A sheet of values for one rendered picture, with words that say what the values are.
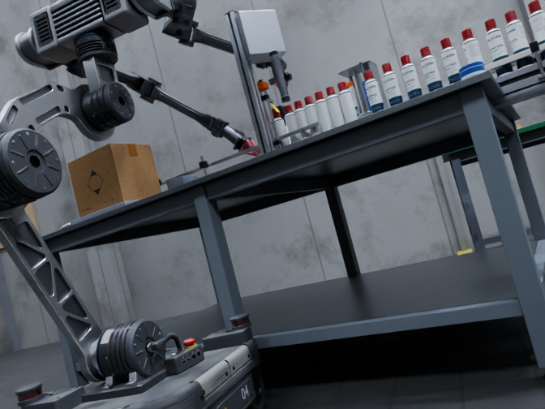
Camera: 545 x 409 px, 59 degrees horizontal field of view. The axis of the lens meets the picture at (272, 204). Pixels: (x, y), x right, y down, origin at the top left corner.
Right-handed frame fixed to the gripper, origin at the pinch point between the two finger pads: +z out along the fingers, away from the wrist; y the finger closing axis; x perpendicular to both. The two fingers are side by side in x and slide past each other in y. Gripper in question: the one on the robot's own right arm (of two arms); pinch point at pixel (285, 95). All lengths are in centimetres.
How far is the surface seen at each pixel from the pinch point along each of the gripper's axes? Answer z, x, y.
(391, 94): 23, 24, -52
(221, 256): 65, 63, 15
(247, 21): -24.2, 34.8, -7.8
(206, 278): 91, -206, 231
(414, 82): 21, 24, -61
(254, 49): -12.3, 35.3, -7.5
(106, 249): 32, -174, 330
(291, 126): 19.7, 21.7, -8.4
